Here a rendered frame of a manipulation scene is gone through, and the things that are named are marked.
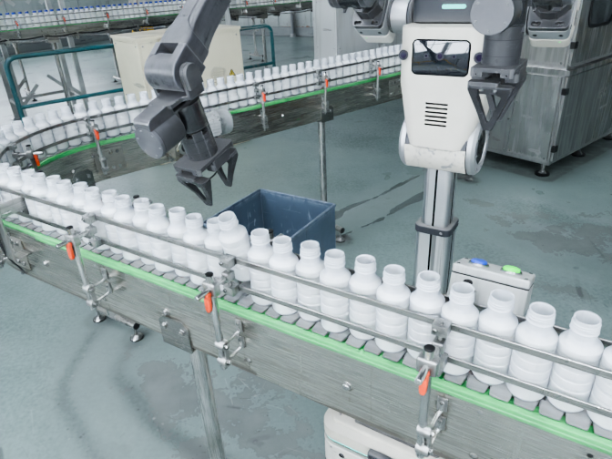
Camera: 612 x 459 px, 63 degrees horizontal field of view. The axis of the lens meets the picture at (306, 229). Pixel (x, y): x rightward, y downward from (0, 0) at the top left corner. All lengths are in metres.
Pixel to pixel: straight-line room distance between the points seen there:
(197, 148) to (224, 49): 4.44
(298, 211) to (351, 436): 0.78
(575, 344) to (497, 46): 0.46
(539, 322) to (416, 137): 0.72
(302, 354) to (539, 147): 3.75
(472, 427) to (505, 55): 0.61
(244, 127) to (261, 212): 1.02
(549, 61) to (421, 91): 3.11
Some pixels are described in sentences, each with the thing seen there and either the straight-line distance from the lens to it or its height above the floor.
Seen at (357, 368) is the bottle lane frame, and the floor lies 0.96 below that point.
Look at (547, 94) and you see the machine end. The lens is 4.45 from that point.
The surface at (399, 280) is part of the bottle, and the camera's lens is 0.87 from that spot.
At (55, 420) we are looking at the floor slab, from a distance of 2.48.
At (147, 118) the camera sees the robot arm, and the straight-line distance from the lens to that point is 0.82.
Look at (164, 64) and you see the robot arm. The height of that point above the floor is 1.51.
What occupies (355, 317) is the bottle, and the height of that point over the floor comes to 1.05.
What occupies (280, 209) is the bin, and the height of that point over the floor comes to 0.89.
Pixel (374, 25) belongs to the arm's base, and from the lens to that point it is 1.44.
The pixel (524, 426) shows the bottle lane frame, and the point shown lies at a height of 0.97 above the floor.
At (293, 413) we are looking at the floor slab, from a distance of 2.20.
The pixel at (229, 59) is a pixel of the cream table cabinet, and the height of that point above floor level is 0.88.
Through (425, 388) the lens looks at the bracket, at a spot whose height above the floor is 1.04.
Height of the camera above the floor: 1.63
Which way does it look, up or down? 27 degrees down
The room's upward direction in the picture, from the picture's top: 3 degrees counter-clockwise
